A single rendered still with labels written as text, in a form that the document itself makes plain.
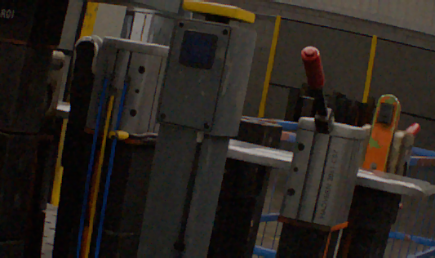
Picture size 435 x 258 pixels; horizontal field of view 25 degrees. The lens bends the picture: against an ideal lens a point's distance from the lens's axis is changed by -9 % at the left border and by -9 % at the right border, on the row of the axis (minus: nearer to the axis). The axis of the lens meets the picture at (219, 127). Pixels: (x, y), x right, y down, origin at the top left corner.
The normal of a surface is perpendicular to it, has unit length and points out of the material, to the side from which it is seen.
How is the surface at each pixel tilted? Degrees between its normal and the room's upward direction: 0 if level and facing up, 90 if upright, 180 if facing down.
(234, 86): 90
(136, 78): 90
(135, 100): 90
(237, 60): 90
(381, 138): 78
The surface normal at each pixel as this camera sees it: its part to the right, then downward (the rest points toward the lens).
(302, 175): -0.36, -0.02
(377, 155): -0.31, -0.22
